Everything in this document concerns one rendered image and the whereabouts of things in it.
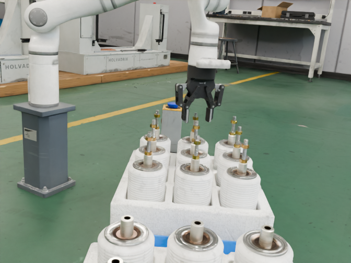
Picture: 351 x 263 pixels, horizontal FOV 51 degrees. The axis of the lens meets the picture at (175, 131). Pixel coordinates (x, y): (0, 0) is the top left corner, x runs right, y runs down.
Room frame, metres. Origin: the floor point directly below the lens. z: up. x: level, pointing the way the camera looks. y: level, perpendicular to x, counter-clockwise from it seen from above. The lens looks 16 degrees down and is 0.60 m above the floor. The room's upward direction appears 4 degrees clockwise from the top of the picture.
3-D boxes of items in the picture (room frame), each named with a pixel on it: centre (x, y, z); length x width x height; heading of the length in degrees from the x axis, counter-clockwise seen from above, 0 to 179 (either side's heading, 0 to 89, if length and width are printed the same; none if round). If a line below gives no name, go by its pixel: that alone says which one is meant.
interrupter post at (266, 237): (0.55, -0.17, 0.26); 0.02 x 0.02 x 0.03
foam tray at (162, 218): (0.98, -0.06, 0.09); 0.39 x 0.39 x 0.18; 89
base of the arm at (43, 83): (1.22, 0.45, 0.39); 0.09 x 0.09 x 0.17; 60
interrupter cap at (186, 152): (0.98, -0.06, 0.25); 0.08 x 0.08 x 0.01
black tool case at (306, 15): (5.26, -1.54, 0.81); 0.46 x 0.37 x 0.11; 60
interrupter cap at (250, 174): (0.86, -0.17, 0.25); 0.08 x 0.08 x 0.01
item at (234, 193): (0.86, -0.17, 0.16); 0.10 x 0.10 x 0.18
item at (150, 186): (0.86, 0.06, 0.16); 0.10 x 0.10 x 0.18
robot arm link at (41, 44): (1.22, 0.45, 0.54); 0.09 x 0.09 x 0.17; 8
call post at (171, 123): (1.27, 0.02, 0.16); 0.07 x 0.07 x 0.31; 89
